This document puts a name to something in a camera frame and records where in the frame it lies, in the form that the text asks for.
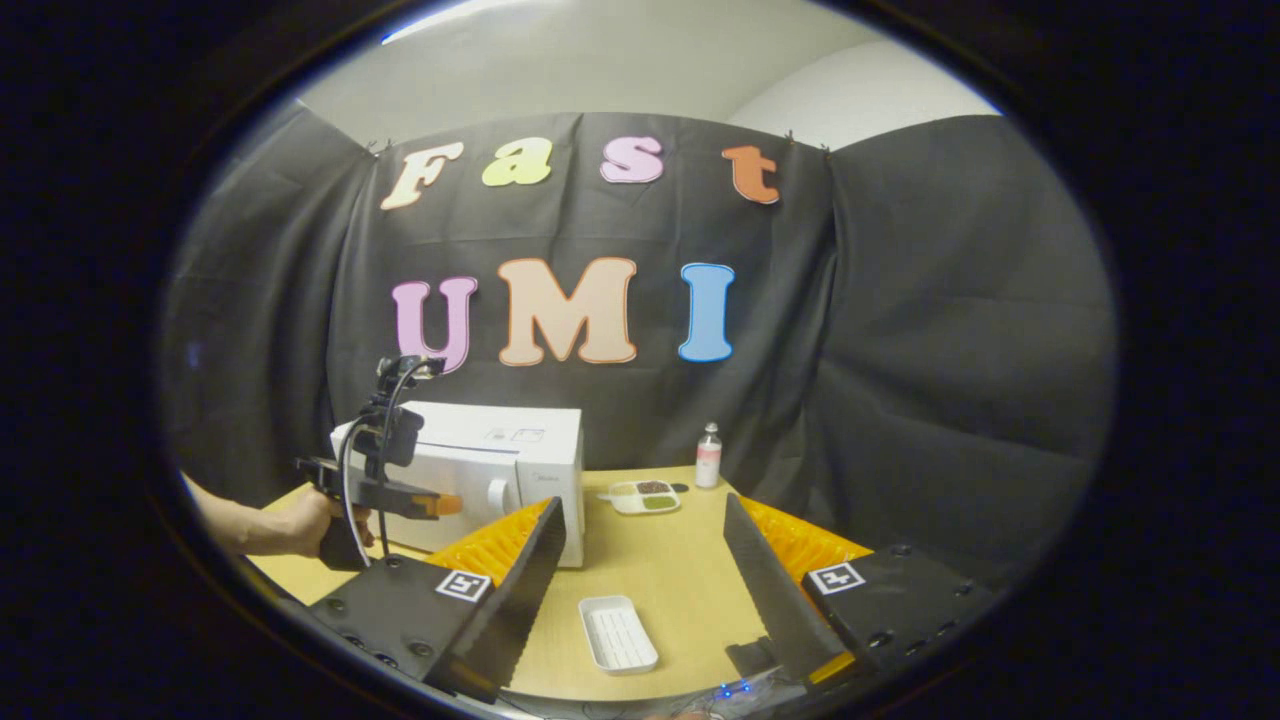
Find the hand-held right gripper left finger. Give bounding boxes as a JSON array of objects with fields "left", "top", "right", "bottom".
[{"left": 308, "top": 497, "right": 568, "bottom": 703}]

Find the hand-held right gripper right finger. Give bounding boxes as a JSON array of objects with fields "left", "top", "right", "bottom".
[{"left": 722, "top": 492, "right": 1001, "bottom": 686}]

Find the white microwave oven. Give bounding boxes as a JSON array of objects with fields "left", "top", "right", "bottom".
[{"left": 330, "top": 402, "right": 586, "bottom": 569}]

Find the white rectangular tray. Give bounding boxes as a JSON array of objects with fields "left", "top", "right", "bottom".
[{"left": 578, "top": 595, "right": 661, "bottom": 676}]

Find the clear bottle with pink label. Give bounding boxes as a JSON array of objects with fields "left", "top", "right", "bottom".
[{"left": 695, "top": 422, "right": 723, "bottom": 490}]

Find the white divided plate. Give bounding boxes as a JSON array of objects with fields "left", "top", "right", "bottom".
[{"left": 607, "top": 479, "right": 683, "bottom": 516}]

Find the black backdrop cloth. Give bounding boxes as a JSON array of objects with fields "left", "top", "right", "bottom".
[{"left": 160, "top": 100, "right": 1119, "bottom": 591}]

